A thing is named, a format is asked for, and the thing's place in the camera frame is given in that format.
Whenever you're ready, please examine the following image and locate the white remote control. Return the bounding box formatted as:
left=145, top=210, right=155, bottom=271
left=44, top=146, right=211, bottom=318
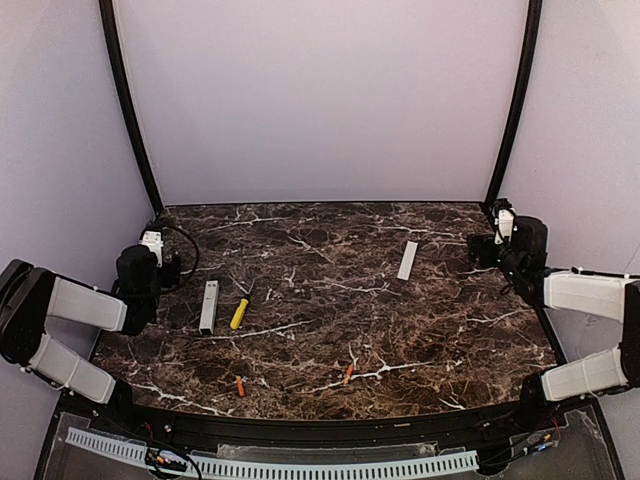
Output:
left=198, top=280, right=219, bottom=335

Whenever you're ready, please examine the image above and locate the white battery cover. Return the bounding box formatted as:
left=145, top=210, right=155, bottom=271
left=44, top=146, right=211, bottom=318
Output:
left=397, top=241, right=418, bottom=281

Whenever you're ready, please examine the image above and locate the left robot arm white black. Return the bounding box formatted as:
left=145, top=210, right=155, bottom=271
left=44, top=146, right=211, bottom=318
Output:
left=1, top=244, right=181, bottom=405

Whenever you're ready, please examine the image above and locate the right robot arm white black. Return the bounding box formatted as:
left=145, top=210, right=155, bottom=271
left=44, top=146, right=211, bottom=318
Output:
left=467, top=209, right=639, bottom=405

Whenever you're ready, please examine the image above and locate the orange battery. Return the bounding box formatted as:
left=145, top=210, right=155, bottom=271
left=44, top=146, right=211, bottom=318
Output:
left=236, top=375, right=246, bottom=397
left=343, top=364, right=354, bottom=385

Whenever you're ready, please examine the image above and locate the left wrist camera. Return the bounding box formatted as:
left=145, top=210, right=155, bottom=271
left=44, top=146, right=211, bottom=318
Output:
left=138, top=224, right=200, bottom=279

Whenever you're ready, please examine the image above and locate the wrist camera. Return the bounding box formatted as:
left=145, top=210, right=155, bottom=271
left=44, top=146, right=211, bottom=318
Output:
left=490, top=198, right=517, bottom=245
left=138, top=224, right=200, bottom=279

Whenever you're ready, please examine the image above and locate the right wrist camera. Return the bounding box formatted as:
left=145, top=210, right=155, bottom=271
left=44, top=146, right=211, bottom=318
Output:
left=490, top=198, right=517, bottom=245

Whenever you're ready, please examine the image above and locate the white slotted cable duct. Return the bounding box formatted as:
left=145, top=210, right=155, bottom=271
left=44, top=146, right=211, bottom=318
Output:
left=65, top=427, right=479, bottom=479

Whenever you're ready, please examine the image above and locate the right black frame post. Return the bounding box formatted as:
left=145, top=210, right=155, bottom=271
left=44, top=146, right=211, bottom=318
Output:
left=484, top=0, right=543, bottom=207

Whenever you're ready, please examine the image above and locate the black frame post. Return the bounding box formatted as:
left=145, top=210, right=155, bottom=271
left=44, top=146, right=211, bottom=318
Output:
left=484, top=0, right=543, bottom=207
left=98, top=0, right=164, bottom=215

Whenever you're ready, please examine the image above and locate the left black frame post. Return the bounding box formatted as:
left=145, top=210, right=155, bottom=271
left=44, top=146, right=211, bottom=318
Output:
left=98, top=0, right=164, bottom=215

